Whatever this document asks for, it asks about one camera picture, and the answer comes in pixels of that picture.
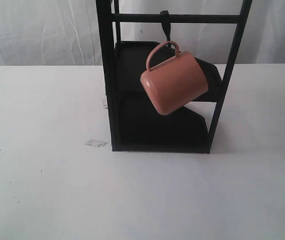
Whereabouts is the clear tape piece on table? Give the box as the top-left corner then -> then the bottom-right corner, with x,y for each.
85,139 -> 107,148

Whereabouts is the terracotta pink ceramic mug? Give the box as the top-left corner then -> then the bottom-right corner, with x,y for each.
140,41 -> 209,116

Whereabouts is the white backdrop curtain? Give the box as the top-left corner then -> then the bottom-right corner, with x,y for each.
0,0 -> 285,66

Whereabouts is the small tape scrap by rack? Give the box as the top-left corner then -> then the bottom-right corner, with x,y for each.
102,99 -> 108,109

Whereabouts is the black two-tier shelf rack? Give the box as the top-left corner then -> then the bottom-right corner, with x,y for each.
96,0 -> 252,154

